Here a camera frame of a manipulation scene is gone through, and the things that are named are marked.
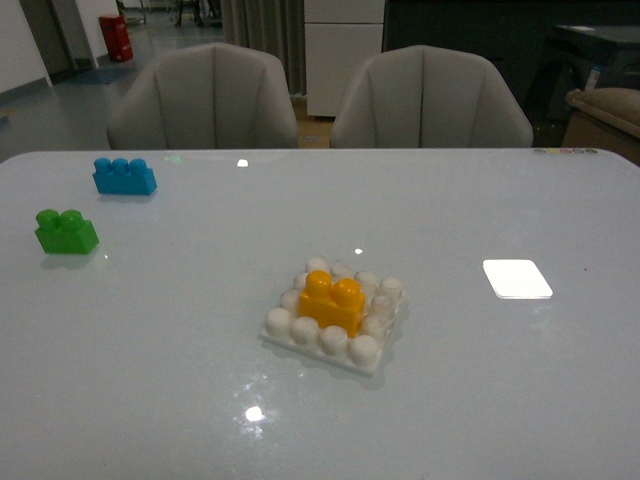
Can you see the coloured sticker strip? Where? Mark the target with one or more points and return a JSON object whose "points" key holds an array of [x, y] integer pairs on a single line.
{"points": [[565, 150]]}

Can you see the grey curtain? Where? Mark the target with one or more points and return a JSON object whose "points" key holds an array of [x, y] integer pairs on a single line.
{"points": [[272, 26]]}

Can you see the right grey armchair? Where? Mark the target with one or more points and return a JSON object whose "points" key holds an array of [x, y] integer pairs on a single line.
{"points": [[429, 97]]}

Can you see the blue toy building block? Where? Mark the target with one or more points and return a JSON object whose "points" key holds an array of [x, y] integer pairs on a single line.
{"points": [[123, 177]]}

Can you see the beige sofa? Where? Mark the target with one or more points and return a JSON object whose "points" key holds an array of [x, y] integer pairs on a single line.
{"points": [[606, 119]]}

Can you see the left grey armchair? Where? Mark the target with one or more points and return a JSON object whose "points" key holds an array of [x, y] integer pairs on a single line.
{"points": [[211, 96]]}

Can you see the yellow toy building block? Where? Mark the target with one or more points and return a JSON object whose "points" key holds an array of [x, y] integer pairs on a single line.
{"points": [[339, 304]]}

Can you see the green toy building block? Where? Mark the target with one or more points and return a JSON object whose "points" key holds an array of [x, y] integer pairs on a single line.
{"points": [[65, 233]]}

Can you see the white drawer cabinet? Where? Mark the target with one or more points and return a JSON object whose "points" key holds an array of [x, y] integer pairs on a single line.
{"points": [[339, 35]]}

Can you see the grey armchair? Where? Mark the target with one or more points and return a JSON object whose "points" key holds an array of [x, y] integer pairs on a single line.
{"points": [[429, 97], [211, 96]]}

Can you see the white studded base plate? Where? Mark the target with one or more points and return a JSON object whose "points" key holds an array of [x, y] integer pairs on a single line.
{"points": [[361, 354]]}

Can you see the black side table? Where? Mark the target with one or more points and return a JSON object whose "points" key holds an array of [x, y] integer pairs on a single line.
{"points": [[581, 57]]}

